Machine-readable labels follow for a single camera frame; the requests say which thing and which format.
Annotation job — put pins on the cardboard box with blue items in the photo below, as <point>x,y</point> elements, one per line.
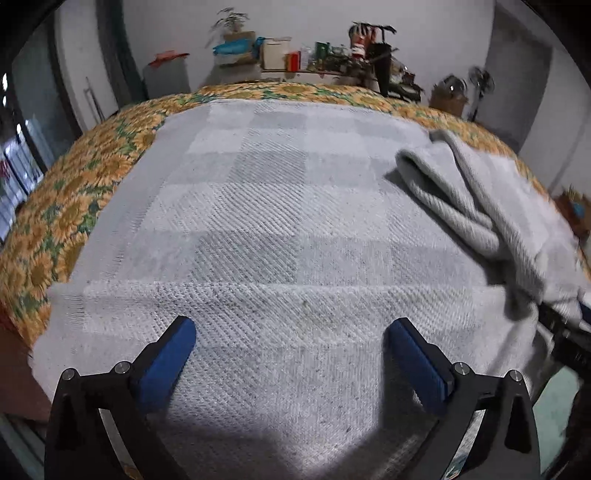
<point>575,207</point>

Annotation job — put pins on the metal rods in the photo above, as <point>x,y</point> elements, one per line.
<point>94,99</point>

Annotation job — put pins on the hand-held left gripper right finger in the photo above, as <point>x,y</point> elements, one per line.
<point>418,369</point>

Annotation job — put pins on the cardboard box with metal fan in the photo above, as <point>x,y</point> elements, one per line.
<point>450,99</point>

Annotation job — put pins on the grey cabinet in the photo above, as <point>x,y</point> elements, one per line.
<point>166,78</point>

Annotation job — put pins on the small cardboard box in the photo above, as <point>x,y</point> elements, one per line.
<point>240,38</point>

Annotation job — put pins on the blue plastic basin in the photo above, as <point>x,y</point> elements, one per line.
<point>233,47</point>

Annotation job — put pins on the grey green curtain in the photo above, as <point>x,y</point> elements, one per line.
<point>120,50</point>

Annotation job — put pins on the sunflower print bedspread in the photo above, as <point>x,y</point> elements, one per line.
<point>69,207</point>

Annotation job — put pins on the red canister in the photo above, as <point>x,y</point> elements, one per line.
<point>292,62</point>

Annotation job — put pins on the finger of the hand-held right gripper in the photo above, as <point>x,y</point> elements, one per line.
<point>563,337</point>
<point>585,317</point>

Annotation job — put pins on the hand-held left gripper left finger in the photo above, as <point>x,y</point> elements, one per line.
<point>166,364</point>

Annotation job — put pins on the grey door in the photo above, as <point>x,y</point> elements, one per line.
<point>517,92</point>

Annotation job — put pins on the green box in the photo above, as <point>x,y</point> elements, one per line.
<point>322,50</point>

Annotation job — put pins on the brown wooden board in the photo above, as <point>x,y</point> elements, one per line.
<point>21,369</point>

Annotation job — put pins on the potted plant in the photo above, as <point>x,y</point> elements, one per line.
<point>230,19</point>

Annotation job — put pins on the black standing fan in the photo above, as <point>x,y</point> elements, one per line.
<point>481,81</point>

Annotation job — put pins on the black umbrella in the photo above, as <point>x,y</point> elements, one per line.
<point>379,64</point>

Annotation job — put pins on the white board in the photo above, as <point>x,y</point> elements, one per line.
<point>276,54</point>

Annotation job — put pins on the white bottle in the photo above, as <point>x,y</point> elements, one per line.
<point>305,57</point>

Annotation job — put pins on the grey checkered knitted blanket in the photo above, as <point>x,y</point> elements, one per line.
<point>277,230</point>

